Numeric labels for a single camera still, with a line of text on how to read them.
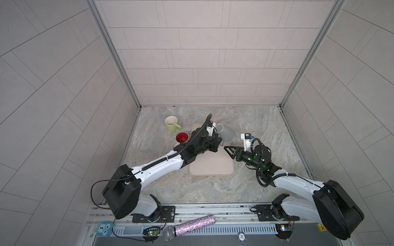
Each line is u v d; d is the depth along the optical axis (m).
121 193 0.40
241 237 0.66
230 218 0.71
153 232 0.64
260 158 0.61
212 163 0.87
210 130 0.69
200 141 0.58
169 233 0.63
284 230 0.68
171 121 0.99
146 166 0.46
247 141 0.72
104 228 0.65
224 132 0.75
